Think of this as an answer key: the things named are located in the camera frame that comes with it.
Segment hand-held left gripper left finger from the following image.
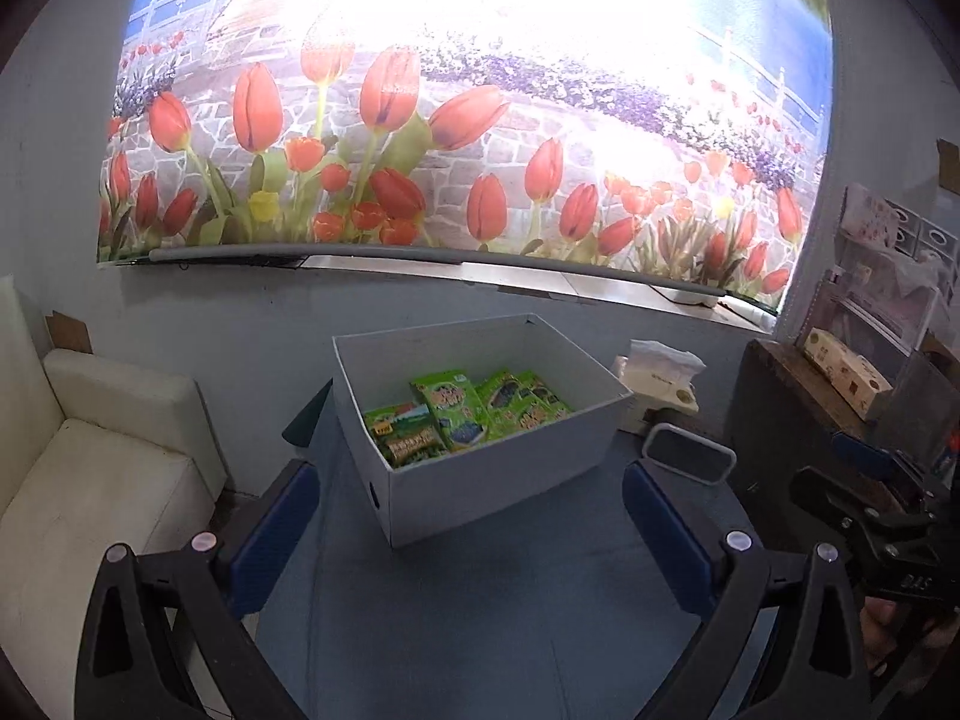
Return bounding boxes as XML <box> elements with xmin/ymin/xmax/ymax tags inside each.
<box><xmin>75</xmin><ymin>457</ymin><xmax>322</xmax><ymax>720</ymax></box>

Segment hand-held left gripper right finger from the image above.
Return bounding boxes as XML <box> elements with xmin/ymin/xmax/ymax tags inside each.
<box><xmin>622</xmin><ymin>459</ymin><xmax>875</xmax><ymax>720</ymax></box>

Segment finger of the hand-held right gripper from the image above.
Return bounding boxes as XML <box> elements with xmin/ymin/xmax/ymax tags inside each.
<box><xmin>831</xmin><ymin>431</ymin><xmax>960</xmax><ymax>488</ymax></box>
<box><xmin>791</xmin><ymin>465</ymin><xmax>938</xmax><ymax>537</ymax></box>

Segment green yellow-label snack packet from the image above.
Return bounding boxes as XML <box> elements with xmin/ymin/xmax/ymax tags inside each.
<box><xmin>364</xmin><ymin>403</ymin><xmax>447</xmax><ymax>470</ymax></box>

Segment green seaweed snack packet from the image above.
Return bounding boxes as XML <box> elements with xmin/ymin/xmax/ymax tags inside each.
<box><xmin>410</xmin><ymin>367</ymin><xmax>492</xmax><ymax>452</ymax></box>
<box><xmin>517</xmin><ymin>370</ymin><xmax>575</xmax><ymax>428</ymax></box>
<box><xmin>476</xmin><ymin>369</ymin><xmax>545</xmax><ymax>440</ymax></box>

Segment white cardboard box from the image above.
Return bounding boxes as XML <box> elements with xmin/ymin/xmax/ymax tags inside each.
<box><xmin>332</xmin><ymin>313</ymin><xmax>637</xmax><ymax>548</ymax></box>

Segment person's right hand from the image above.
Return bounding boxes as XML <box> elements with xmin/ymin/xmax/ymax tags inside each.
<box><xmin>862</xmin><ymin>600</ymin><xmax>960</xmax><ymax>698</ymax></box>

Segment grey-rimmed small container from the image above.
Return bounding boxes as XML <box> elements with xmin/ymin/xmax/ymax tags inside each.
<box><xmin>641</xmin><ymin>422</ymin><xmax>737</xmax><ymax>486</ymax></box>

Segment printed tissue box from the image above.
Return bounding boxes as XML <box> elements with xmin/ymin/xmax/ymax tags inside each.
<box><xmin>802</xmin><ymin>328</ymin><xmax>893</xmax><ymax>421</ymax></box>

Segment wooden cabinet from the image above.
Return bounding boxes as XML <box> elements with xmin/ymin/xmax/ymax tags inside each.
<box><xmin>731</xmin><ymin>337</ymin><xmax>960</xmax><ymax>563</ymax></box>

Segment white tissue pack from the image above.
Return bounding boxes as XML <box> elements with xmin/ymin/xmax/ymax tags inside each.
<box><xmin>611</xmin><ymin>339</ymin><xmax>707</xmax><ymax>432</ymax></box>

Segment clear acrylic display stand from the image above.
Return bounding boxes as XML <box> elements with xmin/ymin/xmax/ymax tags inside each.
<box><xmin>810</xmin><ymin>240</ymin><xmax>960</xmax><ymax>361</ymax></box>

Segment white sofa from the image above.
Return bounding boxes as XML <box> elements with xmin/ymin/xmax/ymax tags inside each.
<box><xmin>0</xmin><ymin>274</ymin><xmax>230</xmax><ymax>691</ymax></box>

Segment printed paper sheets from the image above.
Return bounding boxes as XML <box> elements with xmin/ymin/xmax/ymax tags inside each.
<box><xmin>844</xmin><ymin>181</ymin><xmax>960</xmax><ymax>260</ymax></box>

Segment brown cardboard piece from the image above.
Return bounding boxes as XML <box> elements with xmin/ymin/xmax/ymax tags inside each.
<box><xmin>43</xmin><ymin>311</ymin><xmax>95</xmax><ymax>355</ymax></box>

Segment tulip wall poster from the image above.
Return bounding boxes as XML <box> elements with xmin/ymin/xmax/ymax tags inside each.
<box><xmin>97</xmin><ymin>0</ymin><xmax>835</xmax><ymax>312</ymax></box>

